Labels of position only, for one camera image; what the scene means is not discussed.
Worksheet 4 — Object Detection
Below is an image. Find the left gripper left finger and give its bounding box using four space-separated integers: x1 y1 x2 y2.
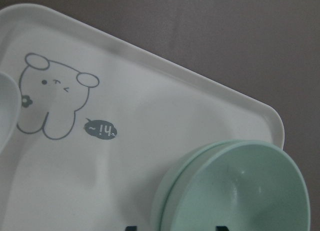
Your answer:
125 226 137 231

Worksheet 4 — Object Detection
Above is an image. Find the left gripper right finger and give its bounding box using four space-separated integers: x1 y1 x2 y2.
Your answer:
216 226 229 231

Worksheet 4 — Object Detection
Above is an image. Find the green bowl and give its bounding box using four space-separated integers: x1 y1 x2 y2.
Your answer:
150 139 240 231
160 140 311 231

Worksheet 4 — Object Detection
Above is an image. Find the green bowl on tray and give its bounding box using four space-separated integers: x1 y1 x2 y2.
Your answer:
150 139 240 231

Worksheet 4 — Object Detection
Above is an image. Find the cream serving tray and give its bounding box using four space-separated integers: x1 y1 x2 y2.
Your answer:
0 4 285 231

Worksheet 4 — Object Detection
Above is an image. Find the white ceramic spoon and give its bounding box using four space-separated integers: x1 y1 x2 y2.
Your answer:
0 72 22 153

